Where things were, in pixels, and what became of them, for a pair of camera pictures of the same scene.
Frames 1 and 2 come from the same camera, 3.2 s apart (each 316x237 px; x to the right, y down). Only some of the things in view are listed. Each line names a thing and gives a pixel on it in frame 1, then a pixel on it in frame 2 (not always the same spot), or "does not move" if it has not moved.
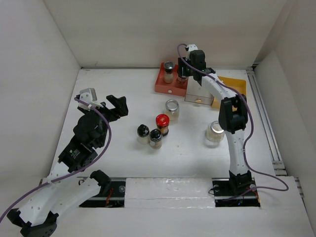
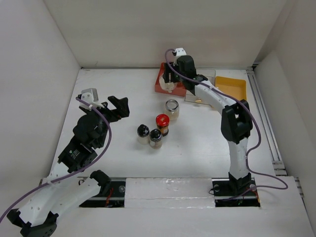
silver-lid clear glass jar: x=215 y=134 -> x=168 y=87
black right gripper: x=181 y=63 -> x=166 y=70
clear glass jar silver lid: x=172 y=107 does not move
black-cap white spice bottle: x=143 y=134 does not move
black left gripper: x=121 y=107 does not move
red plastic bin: x=175 y=88 does not move
